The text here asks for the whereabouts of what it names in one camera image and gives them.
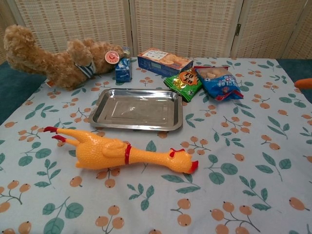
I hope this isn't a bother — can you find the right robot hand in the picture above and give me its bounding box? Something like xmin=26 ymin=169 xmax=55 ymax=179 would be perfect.
xmin=294 ymin=77 xmax=312 ymax=92

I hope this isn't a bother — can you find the yellow rubber chicken toy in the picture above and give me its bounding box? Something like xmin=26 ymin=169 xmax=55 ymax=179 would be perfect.
xmin=43 ymin=126 xmax=199 ymax=174

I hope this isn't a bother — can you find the stainless steel tray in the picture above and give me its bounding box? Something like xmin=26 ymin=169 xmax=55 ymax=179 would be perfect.
xmin=88 ymin=88 xmax=183 ymax=132

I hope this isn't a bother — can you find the blue snack bag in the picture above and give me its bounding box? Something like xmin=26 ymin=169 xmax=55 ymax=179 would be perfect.
xmin=194 ymin=65 xmax=244 ymax=102

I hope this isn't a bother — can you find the green snack packet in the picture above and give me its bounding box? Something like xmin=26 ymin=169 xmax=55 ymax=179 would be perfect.
xmin=163 ymin=69 xmax=203 ymax=102

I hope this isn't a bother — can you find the floral leaf tablecloth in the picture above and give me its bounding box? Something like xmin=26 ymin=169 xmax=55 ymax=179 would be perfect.
xmin=0 ymin=56 xmax=312 ymax=234

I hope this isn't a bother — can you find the woven folding screen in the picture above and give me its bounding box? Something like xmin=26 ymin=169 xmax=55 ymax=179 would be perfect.
xmin=0 ymin=0 xmax=312 ymax=64

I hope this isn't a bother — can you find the blue orange biscuit box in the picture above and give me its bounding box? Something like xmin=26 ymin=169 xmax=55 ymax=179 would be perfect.
xmin=137 ymin=48 xmax=194 ymax=78

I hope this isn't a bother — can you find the blue milk carton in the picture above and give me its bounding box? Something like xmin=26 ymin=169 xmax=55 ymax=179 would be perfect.
xmin=115 ymin=46 xmax=133 ymax=83

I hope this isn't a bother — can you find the red round hang tag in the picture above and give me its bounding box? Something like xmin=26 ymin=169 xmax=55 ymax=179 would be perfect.
xmin=104 ymin=50 xmax=120 ymax=64

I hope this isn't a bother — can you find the brown teddy bear plush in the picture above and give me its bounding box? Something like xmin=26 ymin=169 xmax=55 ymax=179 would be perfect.
xmin=3 ymin=23 xmax=126 ymax=91

